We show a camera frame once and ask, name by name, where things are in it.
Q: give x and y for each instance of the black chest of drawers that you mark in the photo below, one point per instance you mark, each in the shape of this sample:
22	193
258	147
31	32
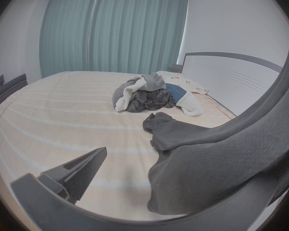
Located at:
7	88

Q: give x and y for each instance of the black T-shirt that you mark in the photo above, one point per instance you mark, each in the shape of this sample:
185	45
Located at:
207	165

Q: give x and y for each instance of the grey bedside table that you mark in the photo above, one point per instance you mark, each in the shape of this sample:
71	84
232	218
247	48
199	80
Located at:
176	68

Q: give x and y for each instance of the pile of clothes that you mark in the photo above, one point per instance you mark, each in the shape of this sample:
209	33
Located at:
144	100

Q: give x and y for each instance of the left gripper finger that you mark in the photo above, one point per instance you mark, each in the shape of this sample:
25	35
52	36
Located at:
79	177

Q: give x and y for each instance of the bed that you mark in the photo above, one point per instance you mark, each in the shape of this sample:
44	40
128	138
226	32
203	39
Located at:
62	119

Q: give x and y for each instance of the white printed pillow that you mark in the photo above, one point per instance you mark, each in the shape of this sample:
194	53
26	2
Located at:
183	79

